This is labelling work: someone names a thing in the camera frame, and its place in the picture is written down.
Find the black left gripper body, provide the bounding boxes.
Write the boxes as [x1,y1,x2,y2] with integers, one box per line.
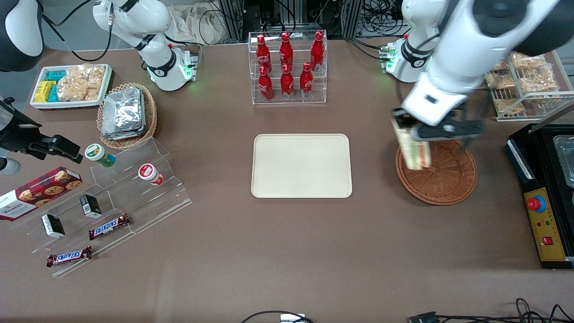
[393,109,422,131]

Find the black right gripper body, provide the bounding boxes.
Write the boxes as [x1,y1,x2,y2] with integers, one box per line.
[0,96,43,153]

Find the triangle sandwich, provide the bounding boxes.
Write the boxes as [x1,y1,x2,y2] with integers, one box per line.
[391,118,432,170]

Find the round brown wicker basket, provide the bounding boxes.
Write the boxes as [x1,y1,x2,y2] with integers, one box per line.
[396,137,478,206]

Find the oval wicker basket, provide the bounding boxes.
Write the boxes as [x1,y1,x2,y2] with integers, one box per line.
[97,83,158,150]

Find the beige plastic tray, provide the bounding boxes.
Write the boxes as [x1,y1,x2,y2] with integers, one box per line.
[251,134,353,199]

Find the green lid snack cup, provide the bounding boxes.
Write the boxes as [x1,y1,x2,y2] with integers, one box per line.
[85,144,116,168]

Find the white rectangular snack dish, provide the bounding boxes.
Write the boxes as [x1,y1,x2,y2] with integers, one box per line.
[30,64,113,111]

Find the red tartan cookie box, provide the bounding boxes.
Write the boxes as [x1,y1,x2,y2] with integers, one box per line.
[0,166,83,222]

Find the yellow snack packet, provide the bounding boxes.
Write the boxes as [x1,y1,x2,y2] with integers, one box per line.
[34,81,56,104]

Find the clear bag of crackers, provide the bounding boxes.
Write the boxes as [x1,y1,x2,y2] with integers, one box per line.
[57,64,106,103]

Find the small black box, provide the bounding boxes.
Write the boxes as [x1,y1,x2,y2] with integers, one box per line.
[41,214,66,239]
[79,193,103,219]

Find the silver foil packs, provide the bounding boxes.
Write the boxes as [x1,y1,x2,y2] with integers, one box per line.
[101,87,147,141]

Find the clear acrylic stepped stand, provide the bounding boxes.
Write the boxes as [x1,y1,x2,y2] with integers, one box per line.
[9,137,193,277]

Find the red lid snack cup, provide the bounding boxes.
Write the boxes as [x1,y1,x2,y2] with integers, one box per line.
[138,163,165,186]

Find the brown Snickers bar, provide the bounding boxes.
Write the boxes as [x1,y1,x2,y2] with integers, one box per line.
[88,213,131,241]
[46,246,93,268]

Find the cracker bag in rack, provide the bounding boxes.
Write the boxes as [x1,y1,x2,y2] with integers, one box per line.
[493,97,526,115]
[486,72,517,90]
[519,74,560,95]
[511,52,546,70]

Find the red cola bottle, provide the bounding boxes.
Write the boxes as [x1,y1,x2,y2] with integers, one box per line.
[258,66,274,101]
[299,62,314,99]
[256,35,272,74]
[310,31,325,71]
[281,64,295,100]
[279,32,294,72]

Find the black control box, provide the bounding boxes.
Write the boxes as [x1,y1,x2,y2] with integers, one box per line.
[506,123,574,270]

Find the clear acrylic bottle rack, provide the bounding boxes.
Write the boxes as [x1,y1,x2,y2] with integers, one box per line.
[248,31,328,105]

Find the grey metal bar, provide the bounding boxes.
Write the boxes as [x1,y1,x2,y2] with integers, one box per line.
[522,101,574,135]

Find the red emergency stop button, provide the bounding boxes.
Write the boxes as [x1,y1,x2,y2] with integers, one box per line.
[526,196,547,214]

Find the clear metal-rimmed container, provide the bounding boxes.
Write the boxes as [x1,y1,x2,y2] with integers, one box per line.
[553,135,574,189]

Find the yellow control panel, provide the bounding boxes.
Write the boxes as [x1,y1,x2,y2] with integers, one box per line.
[523,187,567,262]

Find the beige crumpled cloth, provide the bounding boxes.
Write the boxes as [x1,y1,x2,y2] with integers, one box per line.
[168,4,230,46]

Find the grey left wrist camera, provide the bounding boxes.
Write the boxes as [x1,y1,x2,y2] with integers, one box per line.
[417,118,486,143]

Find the black cable at arm base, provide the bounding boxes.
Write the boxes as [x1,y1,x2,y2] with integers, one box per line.
[344,38,391,61]

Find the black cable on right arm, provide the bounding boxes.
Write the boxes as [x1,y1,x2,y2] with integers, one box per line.
[42,0,113,63]

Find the aluminium frame post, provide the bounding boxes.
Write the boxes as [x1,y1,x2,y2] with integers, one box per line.
[217,0,245,42]
[342,0,364,39]

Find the white wire rack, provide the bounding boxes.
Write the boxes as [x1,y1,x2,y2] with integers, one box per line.
[485,48,574,122]

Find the black cable with connector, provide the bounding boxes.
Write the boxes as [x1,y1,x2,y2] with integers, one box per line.
[408,298,574,323]

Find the black looped cable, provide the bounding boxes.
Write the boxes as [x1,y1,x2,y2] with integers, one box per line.
[240,310,314,323]

